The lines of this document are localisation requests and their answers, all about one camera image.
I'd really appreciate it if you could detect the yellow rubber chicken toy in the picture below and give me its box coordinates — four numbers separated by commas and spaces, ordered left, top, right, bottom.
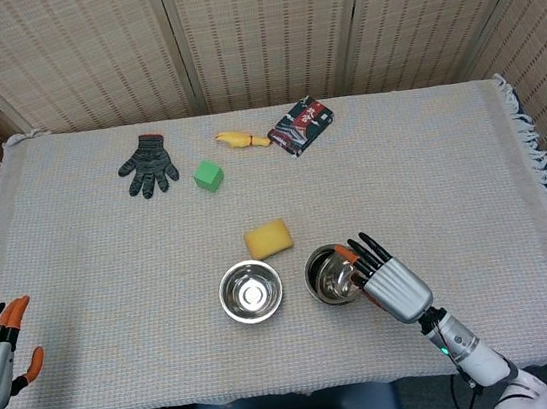
214, 124, 275, 155

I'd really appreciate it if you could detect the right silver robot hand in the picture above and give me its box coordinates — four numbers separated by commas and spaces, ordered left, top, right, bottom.
332, 223, 438, 332

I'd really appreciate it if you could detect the dark printed snack packet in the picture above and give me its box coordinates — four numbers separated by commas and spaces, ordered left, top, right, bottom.
262, 95, 340, 163

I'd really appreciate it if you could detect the green cube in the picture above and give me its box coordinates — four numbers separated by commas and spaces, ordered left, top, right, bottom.
190, 158, 226, 196

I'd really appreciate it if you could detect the woven folding screen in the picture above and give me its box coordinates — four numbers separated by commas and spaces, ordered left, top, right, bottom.
0, 0, 547, 224

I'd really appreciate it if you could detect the stainless steel bowl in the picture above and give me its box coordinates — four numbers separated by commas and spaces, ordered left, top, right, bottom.
313, 259, 367, 307
215, 256, 288, 329
300, 240, 368, 310

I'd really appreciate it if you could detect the yellow sponge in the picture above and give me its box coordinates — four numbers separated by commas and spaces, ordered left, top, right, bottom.
242, 216, 295, 262

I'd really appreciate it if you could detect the dark grey knitted glove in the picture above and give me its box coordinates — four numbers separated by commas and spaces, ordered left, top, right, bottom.
112, 130, 183, 203

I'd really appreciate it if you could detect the beige woven tablecloth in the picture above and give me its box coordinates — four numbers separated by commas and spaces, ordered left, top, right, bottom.
0, 65, 547, 409

